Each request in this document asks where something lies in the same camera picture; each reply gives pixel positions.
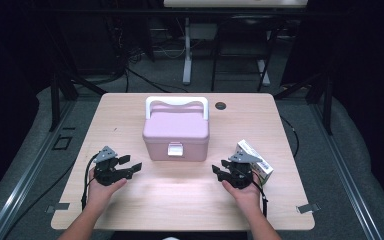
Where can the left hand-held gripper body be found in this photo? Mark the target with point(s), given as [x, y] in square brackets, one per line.
[106, 171]

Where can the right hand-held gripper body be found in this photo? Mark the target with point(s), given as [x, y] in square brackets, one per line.
[241, 175]

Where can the white medicine carton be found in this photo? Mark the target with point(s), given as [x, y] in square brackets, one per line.
[263, 168]

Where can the pink lidded storage box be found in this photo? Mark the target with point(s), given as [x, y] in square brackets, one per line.
[176, 133]

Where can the person's right hand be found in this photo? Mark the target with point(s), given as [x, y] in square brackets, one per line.
[248, 198]

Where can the person's left hand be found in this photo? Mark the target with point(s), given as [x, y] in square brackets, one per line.
[98, 196]

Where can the grey tape strip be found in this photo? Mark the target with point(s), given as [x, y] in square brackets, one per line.
[58, 207]
[308, 208]

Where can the black metal stand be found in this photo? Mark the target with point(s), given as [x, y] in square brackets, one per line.
[55, 96]
[327, 106]

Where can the white desk leg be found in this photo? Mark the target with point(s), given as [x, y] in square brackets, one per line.
[187, 60]
[264, 71]

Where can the black chair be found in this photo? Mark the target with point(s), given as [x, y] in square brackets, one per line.
[246, 23]

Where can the white background desk top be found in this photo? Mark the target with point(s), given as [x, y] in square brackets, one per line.
[235, 3]

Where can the metal floor rail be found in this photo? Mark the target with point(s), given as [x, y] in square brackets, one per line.
[23, 180]
[346, 180]

